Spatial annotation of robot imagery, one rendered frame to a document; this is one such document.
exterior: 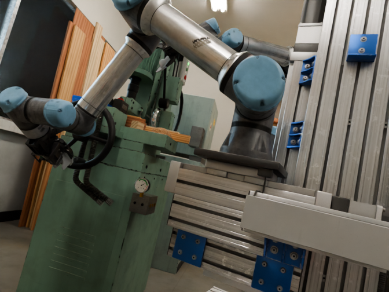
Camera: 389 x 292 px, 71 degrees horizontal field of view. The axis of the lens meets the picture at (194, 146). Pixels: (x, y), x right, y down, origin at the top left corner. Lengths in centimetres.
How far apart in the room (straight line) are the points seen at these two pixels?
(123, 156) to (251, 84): 81
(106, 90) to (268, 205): 60
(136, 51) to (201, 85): 300
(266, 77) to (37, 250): 125
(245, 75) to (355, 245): 39
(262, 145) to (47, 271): 112
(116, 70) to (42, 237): 89
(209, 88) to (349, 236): 342
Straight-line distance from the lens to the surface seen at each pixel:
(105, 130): 125
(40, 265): 151
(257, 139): 75
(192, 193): 76
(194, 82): 393
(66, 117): 83
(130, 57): 92
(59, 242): 144
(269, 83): 64
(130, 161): 128
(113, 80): 92
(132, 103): 148
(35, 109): 85
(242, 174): 72
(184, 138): 138
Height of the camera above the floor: 74
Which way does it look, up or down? 7 degrees up
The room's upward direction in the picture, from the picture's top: 13 degrees clockwise
